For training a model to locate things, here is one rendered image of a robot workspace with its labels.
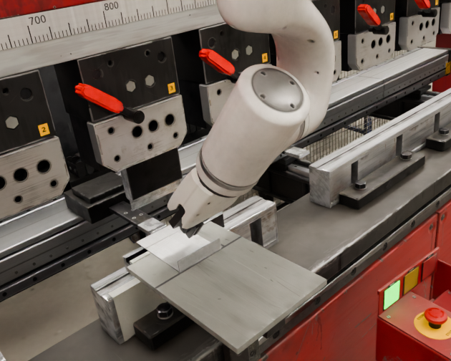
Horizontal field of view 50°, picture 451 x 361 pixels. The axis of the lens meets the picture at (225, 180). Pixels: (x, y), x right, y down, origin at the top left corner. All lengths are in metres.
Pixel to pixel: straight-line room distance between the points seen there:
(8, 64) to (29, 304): 2.03
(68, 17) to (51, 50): 0.05
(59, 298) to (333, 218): 1.71
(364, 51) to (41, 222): 0.75
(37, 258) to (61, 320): 1.39
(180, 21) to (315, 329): 0.65
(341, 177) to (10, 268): 0.73
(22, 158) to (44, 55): 0.13
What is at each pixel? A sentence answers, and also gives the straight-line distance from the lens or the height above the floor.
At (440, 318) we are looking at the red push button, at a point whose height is 0.81.
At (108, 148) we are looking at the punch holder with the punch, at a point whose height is 1.21.
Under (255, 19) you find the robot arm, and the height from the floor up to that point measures 1.39.
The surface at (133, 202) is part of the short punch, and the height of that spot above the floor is 1.09.
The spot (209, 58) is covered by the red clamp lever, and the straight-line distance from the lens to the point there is 0.73.
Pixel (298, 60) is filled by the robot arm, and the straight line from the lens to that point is 0.59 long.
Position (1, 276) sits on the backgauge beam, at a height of 0.94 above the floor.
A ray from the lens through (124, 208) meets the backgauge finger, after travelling 0.98.
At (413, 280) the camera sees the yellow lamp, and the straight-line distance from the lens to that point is 1.06.
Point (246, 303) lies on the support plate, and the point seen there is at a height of 1.00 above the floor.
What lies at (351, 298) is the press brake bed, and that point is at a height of 0.73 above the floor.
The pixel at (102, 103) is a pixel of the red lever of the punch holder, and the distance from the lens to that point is 0.64.
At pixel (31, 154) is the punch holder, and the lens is 0.65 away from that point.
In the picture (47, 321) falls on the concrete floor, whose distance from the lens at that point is 2.44.
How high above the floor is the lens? 1.45
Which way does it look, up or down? 26 degrees down
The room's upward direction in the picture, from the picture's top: 7 degrees counter-clockwise
